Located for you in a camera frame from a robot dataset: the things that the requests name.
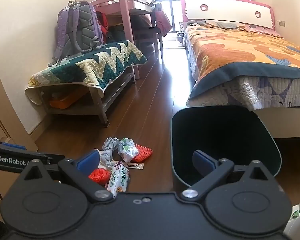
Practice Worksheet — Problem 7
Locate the orange foam fruit net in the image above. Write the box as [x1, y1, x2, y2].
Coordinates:
[132, 144, 153, 163]

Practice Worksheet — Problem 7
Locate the white teal tissue pack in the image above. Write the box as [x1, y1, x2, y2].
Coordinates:
[92, 149, 107, 168]

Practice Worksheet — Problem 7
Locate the orange box under bench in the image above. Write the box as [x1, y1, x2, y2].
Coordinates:
[49, 88, 88, 110]

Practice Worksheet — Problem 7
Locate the dark teal trash bin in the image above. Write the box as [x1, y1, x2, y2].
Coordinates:
[171, 106, 282, 192]

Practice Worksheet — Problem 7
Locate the bed with orange bedspread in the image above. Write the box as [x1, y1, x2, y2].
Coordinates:
[181, 0, 300, 138]

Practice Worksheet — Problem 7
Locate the white purple biscuit package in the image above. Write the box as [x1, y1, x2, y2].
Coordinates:
[107, 162, 130, 198]

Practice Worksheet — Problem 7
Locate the red bag on chair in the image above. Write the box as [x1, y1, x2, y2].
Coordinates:
[153, 3, 172, 37]

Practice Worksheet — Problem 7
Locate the purple grey backpack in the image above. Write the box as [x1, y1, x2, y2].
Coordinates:
[48, 1, 103, 67]

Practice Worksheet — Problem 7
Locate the red plastic bag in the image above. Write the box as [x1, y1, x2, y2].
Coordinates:
[88, 168, 111, 186]

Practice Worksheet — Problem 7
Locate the green white zigzag quilt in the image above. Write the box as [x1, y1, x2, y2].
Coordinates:
[25, 41, 147, 105]

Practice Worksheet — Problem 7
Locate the beige snack bar wrapper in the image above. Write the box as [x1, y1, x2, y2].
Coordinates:
[111, 160, 144, 170]

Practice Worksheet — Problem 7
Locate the pink wooden desk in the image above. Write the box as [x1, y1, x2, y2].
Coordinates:
[90, 0, 158, 80]

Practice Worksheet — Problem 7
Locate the grey white paper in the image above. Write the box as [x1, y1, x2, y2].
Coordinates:
[99, 137, 121, 168]

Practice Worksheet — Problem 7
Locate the wooden bench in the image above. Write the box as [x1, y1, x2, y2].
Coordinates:
[37, 67, 135, 127]

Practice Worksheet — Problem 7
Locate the white green wrapper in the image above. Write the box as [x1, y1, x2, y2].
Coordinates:
[118, 138, 139, 163]

